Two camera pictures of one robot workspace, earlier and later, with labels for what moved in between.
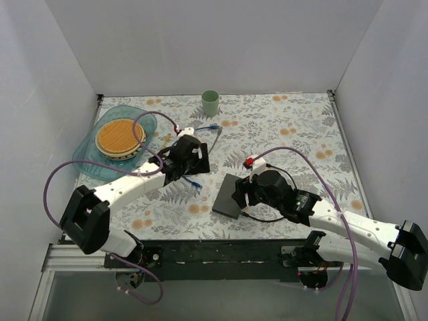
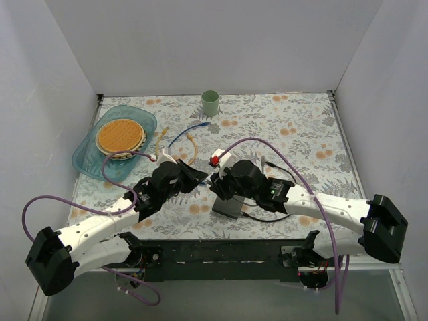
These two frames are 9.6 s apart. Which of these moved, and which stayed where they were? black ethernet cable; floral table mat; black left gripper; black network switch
Moved: black left gripper
Stayed: black ethernet cable; floral table mat; black network switch
